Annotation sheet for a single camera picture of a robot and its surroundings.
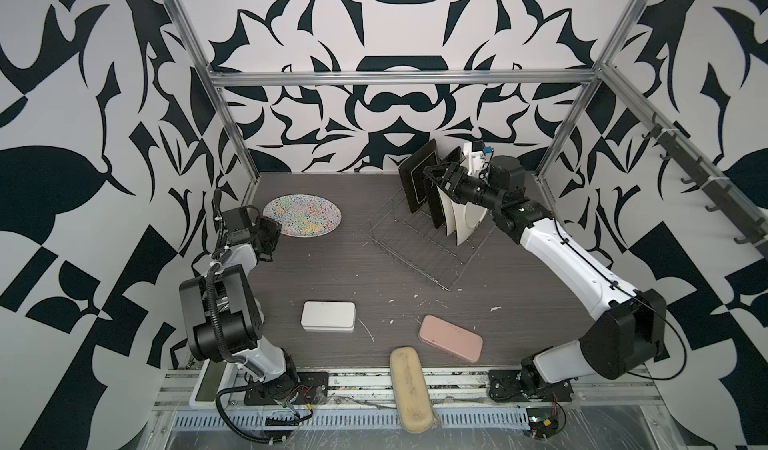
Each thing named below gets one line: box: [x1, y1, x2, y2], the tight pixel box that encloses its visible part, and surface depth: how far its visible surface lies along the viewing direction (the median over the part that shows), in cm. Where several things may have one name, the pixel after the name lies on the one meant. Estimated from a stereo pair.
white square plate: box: [451, 200, 488, 247], surface depth 93 cm
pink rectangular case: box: [418, 314, 484, 364], surface depth 82 cm
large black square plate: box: [398, 138, 440, 214], surface depth 101 cm
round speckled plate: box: [262, 194, 342, 238], surface depth 103 cm
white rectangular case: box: [300, 300, 357, 333], surface depth 83 cm
